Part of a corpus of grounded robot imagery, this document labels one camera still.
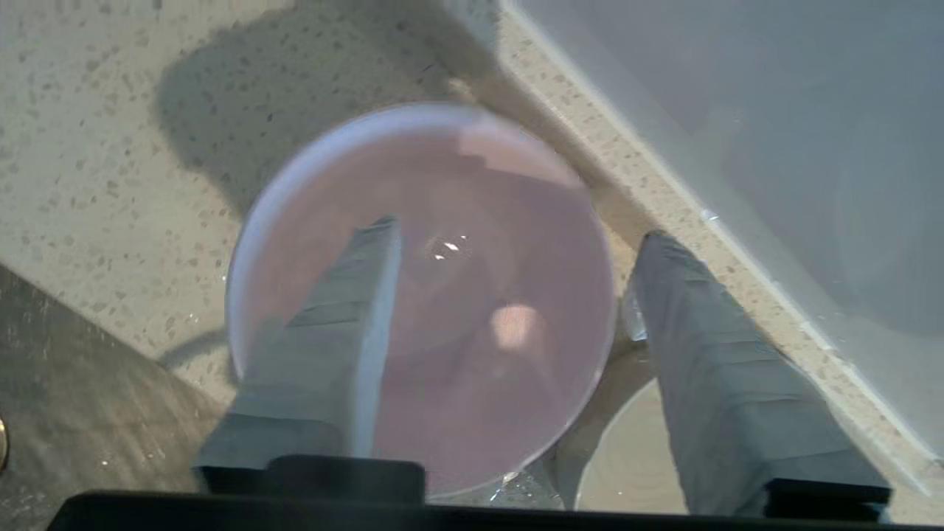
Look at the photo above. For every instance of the pale pink bowl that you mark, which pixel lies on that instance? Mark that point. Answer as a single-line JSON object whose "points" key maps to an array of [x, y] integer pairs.
{"points": [[479, 310]]}

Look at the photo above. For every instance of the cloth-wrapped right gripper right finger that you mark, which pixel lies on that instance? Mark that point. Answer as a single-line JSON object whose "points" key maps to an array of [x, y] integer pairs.
{"points": [[723, 383]]}

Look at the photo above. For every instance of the stainless steel sink basin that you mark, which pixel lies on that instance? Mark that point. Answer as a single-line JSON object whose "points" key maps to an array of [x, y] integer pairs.
{"points": [[81, 413]]}

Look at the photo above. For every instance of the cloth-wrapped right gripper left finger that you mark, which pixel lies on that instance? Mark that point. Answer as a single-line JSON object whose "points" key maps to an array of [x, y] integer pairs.
{"points": [[324, 369]]}

